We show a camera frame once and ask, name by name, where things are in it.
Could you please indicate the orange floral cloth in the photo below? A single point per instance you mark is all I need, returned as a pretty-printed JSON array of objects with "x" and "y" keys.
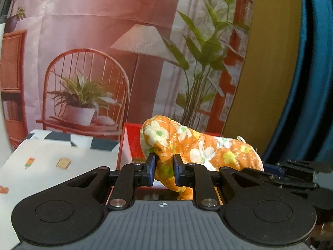
[{"x": 208, "y": 148}]

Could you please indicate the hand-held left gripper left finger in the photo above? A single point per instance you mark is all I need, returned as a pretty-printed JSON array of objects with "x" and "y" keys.
[{"x": 152, "y": 169}]

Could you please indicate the white printed tablecloth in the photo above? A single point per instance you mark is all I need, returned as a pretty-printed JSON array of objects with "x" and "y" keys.
[{"x": 52, "y": 172}]

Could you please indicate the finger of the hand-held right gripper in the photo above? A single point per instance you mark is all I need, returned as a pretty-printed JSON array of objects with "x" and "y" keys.
[
  {"x": 304, "y": 166},
  {"x": 273, "y": 168}
]

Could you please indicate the printed room scene backdrop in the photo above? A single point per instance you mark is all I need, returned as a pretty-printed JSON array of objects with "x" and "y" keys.
[{"x": 104, "y": 31}]

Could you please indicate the blue curtain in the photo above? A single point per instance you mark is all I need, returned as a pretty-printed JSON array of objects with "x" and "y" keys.
[{"x": 312, "y": 70}]

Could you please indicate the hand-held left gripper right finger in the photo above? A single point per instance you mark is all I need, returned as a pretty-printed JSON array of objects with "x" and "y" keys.
[{"x": 177, "y": 172}]

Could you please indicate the red cardboard box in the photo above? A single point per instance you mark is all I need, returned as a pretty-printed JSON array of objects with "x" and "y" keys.
[{"x": 128, "y": 145}]

